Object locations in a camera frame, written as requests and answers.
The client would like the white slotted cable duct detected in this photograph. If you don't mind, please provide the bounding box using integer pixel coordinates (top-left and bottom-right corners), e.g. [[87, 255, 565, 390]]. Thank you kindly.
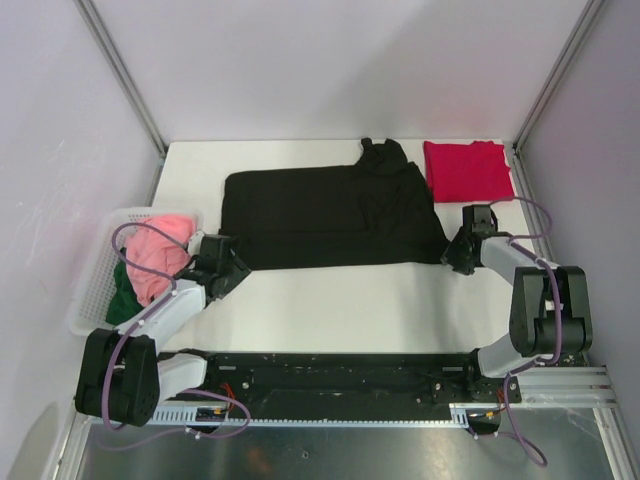
[[149, 403, 501, 428]]

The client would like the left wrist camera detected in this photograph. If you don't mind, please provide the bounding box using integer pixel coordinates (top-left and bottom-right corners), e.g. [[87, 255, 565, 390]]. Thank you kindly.
[[186, 229, 205, 255]]

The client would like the right aluminium frame post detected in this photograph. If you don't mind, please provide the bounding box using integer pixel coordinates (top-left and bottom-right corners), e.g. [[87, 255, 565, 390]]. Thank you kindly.
[[512, 0, 609, 152]]

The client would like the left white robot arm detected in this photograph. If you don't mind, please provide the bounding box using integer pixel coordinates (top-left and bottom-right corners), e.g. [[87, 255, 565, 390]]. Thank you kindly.
[[74, 235, 251, 429]]

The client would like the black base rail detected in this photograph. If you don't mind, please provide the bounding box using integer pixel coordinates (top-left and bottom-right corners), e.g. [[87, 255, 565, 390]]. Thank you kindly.
[[176, 352, 522, 422]]

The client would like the aluminium frame post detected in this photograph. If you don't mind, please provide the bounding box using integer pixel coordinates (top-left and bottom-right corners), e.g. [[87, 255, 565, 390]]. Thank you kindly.
[[512, 0, 609, 152], [74, 0, 168, 158]]

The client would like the left aluminium frame post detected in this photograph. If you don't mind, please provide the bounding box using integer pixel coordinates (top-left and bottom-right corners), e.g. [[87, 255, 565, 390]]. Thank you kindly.
[[74, 0, 168, 158]]

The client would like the black t-shirt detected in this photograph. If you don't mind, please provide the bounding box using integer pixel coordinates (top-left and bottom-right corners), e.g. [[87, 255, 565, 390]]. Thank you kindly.
[[219, 138, 449, 271]]

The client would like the white plastic basket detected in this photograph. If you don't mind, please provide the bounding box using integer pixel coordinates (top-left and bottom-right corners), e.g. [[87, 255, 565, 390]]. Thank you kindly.
[[66, 207, 203, 337]]

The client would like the green t-shirt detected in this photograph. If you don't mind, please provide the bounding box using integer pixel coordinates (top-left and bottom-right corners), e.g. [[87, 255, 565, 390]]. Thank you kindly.
[[105, 261, 143, 326]]

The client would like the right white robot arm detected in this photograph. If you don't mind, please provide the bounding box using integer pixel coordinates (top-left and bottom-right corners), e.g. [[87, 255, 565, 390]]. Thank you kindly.
[[441, 204, 593, 401]]

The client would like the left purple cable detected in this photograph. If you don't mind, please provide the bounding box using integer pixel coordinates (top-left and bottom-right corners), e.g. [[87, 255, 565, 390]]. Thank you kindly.
[[97, 222, 251, 444]]

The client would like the pink t-shirt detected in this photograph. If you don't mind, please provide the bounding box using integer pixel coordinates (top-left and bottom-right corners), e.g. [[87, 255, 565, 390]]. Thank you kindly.
[[124, 214, 196, 307]]

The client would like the folded red t-shirt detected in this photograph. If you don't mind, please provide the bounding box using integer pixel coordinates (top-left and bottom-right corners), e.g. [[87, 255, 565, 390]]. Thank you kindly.
[[423, 141, 514, 203]]

